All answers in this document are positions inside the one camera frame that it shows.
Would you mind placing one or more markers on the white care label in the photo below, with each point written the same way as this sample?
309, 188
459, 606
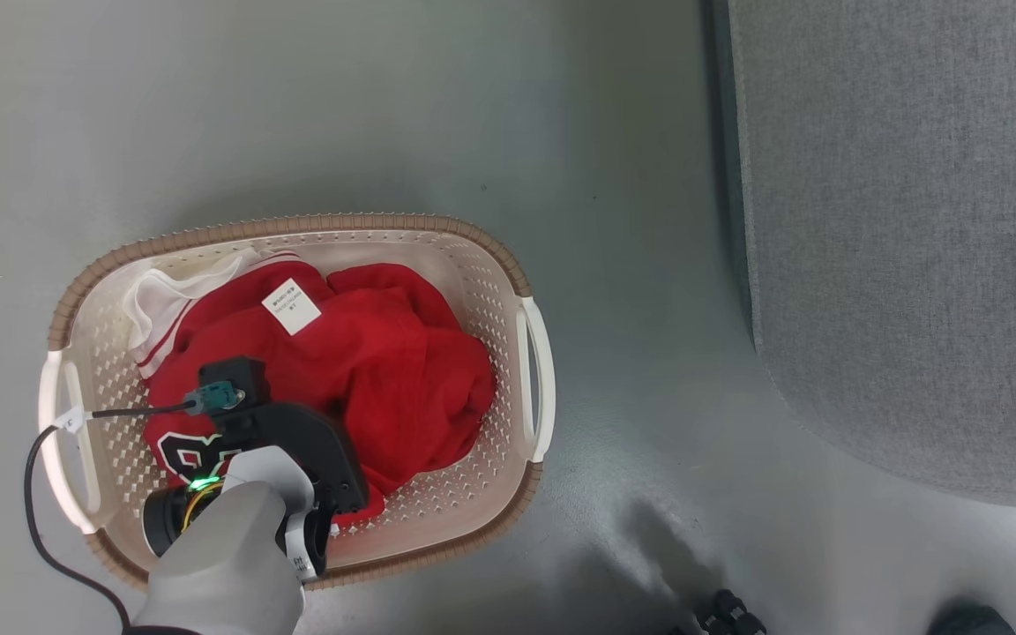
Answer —
291, 306

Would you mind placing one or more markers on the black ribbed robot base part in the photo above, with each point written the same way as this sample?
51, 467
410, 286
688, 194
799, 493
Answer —
724, 615

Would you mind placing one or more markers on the beige plastic laundry basket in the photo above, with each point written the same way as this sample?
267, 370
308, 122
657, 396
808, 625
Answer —
464, 265

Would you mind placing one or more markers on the dark rounded robot base part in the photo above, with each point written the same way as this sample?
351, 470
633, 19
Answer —
971, 620

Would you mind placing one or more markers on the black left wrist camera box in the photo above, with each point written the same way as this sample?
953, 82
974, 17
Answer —
235, 375

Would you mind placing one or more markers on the grey fabric sofa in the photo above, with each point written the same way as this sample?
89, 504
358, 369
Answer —
905, 238

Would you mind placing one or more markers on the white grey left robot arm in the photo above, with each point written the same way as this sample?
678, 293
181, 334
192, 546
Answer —
226, 556

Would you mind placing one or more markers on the red jersey garment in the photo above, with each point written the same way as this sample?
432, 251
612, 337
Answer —
393, 370

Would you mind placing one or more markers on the white garment with red stripes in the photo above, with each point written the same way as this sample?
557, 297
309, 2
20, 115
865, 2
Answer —
155, 304

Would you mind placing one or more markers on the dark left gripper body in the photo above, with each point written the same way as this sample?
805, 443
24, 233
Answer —
314, 441

